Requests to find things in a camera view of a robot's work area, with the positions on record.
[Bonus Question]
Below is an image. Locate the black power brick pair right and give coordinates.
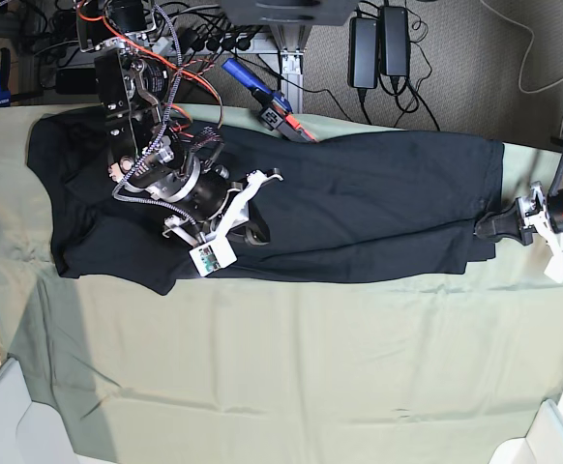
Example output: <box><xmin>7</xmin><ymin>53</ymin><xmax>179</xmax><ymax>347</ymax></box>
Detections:
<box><xmin>379</xmin><ymin>6</ymin><xmax>410</xmax><ymax>77</ymax></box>

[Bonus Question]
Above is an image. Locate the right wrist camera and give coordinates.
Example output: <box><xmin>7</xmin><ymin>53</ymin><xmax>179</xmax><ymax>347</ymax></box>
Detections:
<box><xmin>190</xmin><ymin>237</ymin><xmax>237</xmax><ymax>277</ymax></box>

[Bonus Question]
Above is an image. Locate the white grey cable right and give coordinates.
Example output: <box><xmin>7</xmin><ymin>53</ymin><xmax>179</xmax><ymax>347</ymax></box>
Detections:
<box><xmin>474</xmin><ymin>0</ymin><xmax>563</xmax><ymax>127</ymax></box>

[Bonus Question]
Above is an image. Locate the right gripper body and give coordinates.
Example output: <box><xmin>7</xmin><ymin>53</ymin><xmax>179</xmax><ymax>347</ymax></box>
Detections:
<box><xmin>163</xmin><ymin>166</ymin><xmax>283</xmax><ymax>247</ymax></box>

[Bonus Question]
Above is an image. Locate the aluminium frame post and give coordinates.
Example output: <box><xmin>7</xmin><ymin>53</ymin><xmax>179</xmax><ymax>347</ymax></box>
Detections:
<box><xmin>270</xmin><ymin>24</ymin><xmax>311</xmax><ymax>114</ymax></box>

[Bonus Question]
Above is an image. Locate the black power adapter left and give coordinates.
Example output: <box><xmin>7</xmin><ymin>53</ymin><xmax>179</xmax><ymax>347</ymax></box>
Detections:
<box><xmin>55</xmin><ymin>68</ymin><xmax>97</xmax><ymax>95</ymax></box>

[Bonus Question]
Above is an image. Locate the light green table cloth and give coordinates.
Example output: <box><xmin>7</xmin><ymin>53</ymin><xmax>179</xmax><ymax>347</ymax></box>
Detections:
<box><xmin>0</xmin><ymin>105</ymin><xmax>563</xmax><ymax>463</ymax></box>

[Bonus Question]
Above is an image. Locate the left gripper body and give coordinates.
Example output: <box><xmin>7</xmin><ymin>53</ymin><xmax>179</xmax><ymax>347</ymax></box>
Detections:
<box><xmin>515</xmin><ymin>182</ymin><xmax>563</xmax><ymax>256</ymax></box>

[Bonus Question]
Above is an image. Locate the black power brick pair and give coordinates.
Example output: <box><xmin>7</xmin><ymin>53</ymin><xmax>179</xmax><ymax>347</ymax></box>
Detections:
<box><xmin>347</xmin><ymin>17</ymin><xmax>378</xmax><ymax>90</ymax></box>
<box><xmin>379</xmin><ymin>6</ymin><xmax>410</xmax><ymax>77</ymax></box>

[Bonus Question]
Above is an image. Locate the white bin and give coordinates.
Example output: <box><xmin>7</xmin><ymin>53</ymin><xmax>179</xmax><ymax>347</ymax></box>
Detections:
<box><xmin>0</xmin><ymin>359</ymin><xmax>78</xmax><ymax>463</ymax></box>
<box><xmin>489</xmin><ymin>399</ymin><xmax>563</xmax><ymax>464</ymax></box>

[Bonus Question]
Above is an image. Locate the blue orange bar clamp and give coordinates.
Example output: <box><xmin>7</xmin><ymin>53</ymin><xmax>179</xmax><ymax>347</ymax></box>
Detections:
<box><xmin>222</xmin><ymin>58</ymin><xmax>317</xmax><ymax>143</ymax></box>

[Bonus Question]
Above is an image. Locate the white power strip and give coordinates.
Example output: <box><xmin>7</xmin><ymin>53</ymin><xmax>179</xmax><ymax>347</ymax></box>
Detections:
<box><xmin>177</xmin><ymin>28</ymin><xmax>267</xmax><ymax>57</ymax></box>

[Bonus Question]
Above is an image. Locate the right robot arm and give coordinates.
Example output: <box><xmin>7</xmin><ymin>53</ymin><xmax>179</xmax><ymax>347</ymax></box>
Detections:
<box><xmin>74</xmin><ymin>1</ymin><xmax>281</xmax><ymax>247</ymax></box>

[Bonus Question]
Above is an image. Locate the dark navy T-shirt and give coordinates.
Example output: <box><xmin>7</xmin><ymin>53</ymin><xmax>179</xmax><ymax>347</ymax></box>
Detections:
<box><xmin>27</xmin><ymin>107</ymin><xmax>504</xmax><ymax>295</ymax></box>

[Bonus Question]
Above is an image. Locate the white bin lower right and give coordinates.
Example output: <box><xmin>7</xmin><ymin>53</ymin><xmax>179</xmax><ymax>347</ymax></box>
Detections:
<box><xmin>489</xmin><ymin>399</ymin><xmax>563</xmax><ymax>464</ymax></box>

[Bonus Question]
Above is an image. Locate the black power brick pair left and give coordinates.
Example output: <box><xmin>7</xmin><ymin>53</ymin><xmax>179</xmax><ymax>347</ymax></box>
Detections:
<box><xmin>347</xmin><ymin>17</ymin><xmax>378</xmax><ymax>90</ymax></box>

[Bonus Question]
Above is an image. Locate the white bin lower left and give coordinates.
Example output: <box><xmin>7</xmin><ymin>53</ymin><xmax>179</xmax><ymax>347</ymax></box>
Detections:
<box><xmin>0</xmin><ymin>359</ymin><xmax>78</xmax><ymax>463</ymax></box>

